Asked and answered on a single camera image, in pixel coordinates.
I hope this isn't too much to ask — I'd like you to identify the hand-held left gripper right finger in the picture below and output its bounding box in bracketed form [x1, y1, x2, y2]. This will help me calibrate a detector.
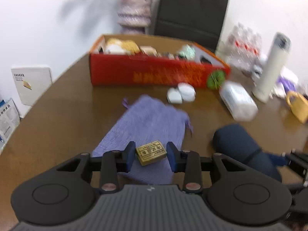
[167, 141, 246, 194]

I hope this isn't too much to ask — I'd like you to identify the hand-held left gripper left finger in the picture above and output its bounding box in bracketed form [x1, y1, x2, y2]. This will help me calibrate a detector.
[56, 141, 136, 193]

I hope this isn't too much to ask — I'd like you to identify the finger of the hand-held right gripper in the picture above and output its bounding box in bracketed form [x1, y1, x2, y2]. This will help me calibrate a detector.
[267, 148, 308, 177]

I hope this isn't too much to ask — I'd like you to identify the gold rectangular block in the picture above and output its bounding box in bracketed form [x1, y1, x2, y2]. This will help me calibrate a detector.
[135, 140, 167, 166]

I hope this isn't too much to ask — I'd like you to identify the navy zip pouch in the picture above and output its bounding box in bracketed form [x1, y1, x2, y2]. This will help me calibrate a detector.
[213, 124, 283, 183]

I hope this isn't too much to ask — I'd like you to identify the red cardboard box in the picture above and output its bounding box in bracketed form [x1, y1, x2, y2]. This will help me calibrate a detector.
[89, 34, 231, 89]

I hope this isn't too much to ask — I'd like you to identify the iridescent plastic bag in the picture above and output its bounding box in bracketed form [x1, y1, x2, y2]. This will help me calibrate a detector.
[178, 44, 196, 60]

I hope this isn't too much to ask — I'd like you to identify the cream square power adapter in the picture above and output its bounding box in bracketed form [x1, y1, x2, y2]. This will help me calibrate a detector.
[140, 45, 158, 56]

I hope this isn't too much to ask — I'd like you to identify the hamster plush toy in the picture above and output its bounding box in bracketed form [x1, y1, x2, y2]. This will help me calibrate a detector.
[105, 38, 140, 54]

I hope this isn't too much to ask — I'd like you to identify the wooden desktop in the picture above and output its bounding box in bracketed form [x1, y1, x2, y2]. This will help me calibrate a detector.
[0, 48, 308, 207]

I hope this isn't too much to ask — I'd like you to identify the purple cloth pouch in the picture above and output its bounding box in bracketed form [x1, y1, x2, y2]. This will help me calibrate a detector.
[92, 95, 194, 186]

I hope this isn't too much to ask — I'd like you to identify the yellow cup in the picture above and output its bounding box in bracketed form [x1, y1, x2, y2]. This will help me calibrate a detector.
[286, 91, 308, 124]

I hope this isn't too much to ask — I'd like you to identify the white rounded case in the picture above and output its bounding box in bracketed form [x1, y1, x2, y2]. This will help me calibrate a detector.
[167, 87, 184, 105]

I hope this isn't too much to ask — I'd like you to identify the white round puck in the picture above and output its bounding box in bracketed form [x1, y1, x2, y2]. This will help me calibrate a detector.
[177, 82, 196, 101]

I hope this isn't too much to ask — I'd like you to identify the clear cotton swab box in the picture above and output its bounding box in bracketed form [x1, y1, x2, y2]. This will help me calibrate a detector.
[219, 80, 258, 122]

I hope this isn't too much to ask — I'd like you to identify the purple tissue pack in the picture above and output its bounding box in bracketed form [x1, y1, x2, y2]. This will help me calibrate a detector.
[277, 72, 300, 97]

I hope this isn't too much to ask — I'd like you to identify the white thermos bottle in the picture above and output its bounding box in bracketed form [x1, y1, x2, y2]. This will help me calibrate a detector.
[252, 32, 291, 103]

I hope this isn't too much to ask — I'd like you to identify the pack of water bottles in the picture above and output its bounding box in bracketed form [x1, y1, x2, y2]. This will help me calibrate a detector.
[241, 29, 263, 70]

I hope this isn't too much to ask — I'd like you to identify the clear water bottle red label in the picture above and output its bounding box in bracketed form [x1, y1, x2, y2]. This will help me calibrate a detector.
[226, 23, 248, 63]

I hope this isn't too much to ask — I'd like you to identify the blue white printed board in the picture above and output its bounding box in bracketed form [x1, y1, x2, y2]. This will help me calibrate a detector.
[0, 98, 21, 147]

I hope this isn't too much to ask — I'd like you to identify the purple ceramic vase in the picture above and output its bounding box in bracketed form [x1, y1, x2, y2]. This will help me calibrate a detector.
[117, 0, 154, 34]

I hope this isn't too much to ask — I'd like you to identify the white wall box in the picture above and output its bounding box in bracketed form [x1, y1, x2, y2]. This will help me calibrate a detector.
[11, 66, 53, 106]

